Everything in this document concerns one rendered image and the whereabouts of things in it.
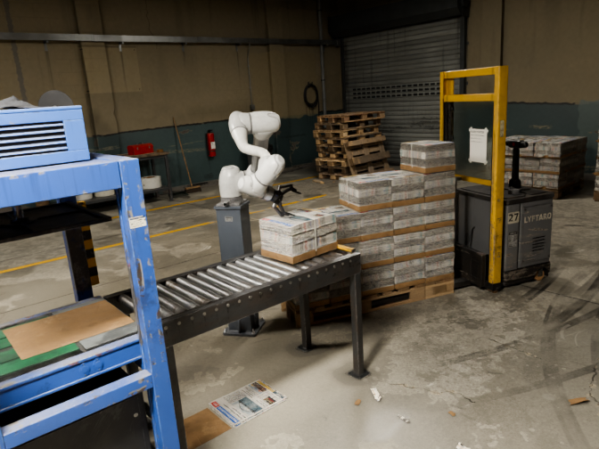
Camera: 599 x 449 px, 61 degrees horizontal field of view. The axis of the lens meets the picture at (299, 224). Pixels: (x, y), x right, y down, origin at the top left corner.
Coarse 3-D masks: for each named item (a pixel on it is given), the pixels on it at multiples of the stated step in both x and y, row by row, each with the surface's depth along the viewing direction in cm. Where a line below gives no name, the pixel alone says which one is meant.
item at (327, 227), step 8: (304, 208) 320; (312, 216) 299; (320, 216) 298; (328, 216) 301; (320, 224) 297; (328, 224) 302; (336, 224) 307; (320, 232) 298; (328, 232) 303; (320, 240) 300; (328, 240) 305; (336, 240) 309
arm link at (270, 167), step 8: (240, 128) 303; (232, 136) 307; (240, 136) 300; (240, 144) 297; (248, 144) 293; (248, 152) 290; (256, 152) 283; (264, 152) 277; (264, 160) 269; (272, 160) 265; (280, 160) 266; (264, 168) 267; (272, 168) 266; (280, 168) 267; (256, 176) 271; (264, 176) 268; (272, 176) 268; (264, 184) 272
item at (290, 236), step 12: (276, 216) 304; (288, 216) 304; (264, 228) 299; (276, 228) 290; (288, 228) 282; (300, 228) 286; (264, 240) 302; (276, 240) 293; (288, 240) 285; (300, 240) 288; (276, 252) 296; (288, 252) 288; (300, 252) 290
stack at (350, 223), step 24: (336, 216) 379; (360, 216) 387; (384, 216) 395; (408, 216) 402; (384, 240) 398; (408, 240) 407; (408, 264) 412; (336, 288) 393; (408, 288) 416; (288, 312) 403; (312, 312) 389
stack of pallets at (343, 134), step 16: (352, 112) 1073; (368, 112) 1024; (384, 112) 1055; (320, 128) 1042; (336, 128) 1022; (352, 128) 1006; (320, 144) 1042; (336, 144) 1013; (320, 160) 1054; (336, 160) 1017; (320, 176) 1063; (336, 176) 1037
